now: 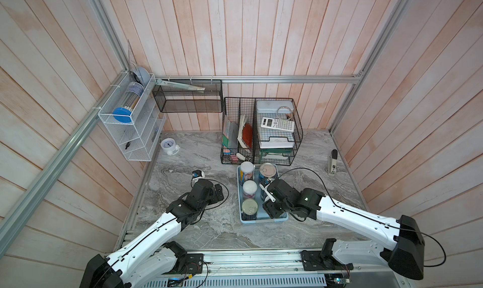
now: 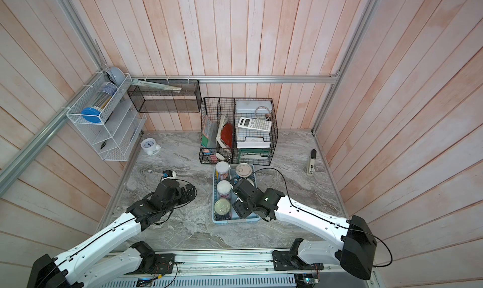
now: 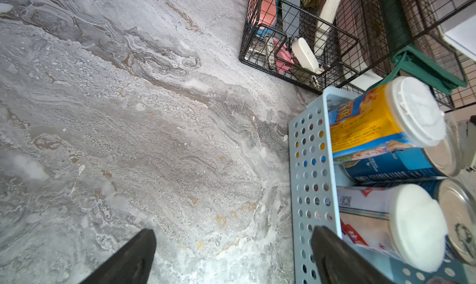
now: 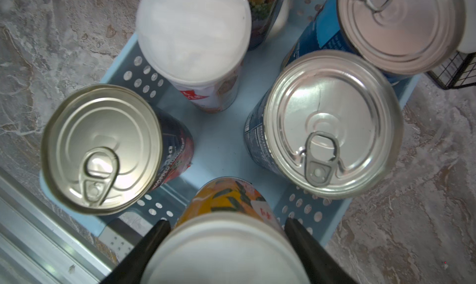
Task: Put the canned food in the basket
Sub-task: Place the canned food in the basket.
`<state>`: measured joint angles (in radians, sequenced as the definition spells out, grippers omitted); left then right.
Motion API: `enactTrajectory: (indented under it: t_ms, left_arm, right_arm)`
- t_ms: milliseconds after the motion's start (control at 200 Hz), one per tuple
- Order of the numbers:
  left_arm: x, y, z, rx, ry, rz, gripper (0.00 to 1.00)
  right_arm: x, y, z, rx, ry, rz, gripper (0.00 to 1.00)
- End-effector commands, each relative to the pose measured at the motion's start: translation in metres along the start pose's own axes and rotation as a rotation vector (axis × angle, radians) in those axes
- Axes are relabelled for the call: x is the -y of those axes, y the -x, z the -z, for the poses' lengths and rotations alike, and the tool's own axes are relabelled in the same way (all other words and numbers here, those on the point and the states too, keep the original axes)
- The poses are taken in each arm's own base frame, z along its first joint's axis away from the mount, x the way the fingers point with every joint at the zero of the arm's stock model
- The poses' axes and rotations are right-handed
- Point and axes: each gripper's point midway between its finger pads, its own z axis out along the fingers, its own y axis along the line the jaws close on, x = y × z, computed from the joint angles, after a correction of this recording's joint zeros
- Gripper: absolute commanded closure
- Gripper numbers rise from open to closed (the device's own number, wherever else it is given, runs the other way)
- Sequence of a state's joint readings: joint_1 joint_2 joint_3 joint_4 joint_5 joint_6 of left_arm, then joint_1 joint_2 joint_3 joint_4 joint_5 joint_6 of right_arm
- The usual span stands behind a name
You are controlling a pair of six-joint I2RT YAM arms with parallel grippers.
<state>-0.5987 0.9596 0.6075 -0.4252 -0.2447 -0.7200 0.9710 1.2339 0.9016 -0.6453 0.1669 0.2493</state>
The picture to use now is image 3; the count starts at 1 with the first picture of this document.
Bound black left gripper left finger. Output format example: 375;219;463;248
82;229;156;284

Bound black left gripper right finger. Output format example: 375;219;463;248
311;226;392;284

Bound light blue plastic basket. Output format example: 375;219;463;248
288;87;476;284

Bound white lid red can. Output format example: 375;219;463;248
337;184;448;273

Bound silver can blue yellow label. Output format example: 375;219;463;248
415;178;476;266

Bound white lid colourful can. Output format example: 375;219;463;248
329;76;446;162

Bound white eraser block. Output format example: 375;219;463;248
291;37;320;73

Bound pink sticky note pad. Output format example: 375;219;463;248
273;38;295;74

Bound white storage box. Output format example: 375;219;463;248
429;0;476;60

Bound black wire desk organizer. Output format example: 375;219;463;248
239;0;476;112

